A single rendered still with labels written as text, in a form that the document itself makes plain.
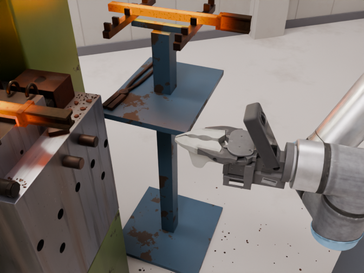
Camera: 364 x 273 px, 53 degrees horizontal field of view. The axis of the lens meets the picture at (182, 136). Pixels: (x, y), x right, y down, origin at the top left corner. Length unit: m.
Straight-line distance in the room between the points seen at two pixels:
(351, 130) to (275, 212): 1.18
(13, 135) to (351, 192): 0.63
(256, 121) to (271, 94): 2.15
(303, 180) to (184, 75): 0.79
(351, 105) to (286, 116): 1.78
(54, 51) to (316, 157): 0.80
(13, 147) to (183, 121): 0.52
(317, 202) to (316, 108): 1.95
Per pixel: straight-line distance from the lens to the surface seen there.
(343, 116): 0.78
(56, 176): 0.84
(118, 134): 2.32
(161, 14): 1.14
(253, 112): 0.60
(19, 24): 1.02
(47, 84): 0.93
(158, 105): 1.18
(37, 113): 0.77
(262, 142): 0.62
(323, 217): 0.75
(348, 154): 0.67
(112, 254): 1.32
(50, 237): 0.89
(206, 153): 0.64
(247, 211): 1.88
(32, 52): 1.07
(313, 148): 0.66
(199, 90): 1.26
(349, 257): 1.51
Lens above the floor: 1.43
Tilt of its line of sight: 39 degrees down
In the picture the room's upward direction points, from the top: straight up
